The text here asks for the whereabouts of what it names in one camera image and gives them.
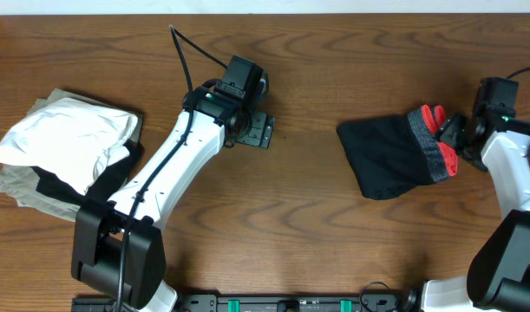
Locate black leggings with red waistband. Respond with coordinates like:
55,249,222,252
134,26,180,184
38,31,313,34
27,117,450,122
337,105,459,200

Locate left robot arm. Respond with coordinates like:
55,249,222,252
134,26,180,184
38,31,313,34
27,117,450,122
71,79,274,311

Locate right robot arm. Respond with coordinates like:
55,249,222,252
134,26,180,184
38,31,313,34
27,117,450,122
405,113,530,311

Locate black folded garment in pile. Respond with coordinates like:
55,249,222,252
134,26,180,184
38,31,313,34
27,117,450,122
33,140,141,205

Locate beige folded garment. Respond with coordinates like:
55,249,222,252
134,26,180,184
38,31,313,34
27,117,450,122
0,90,142,221

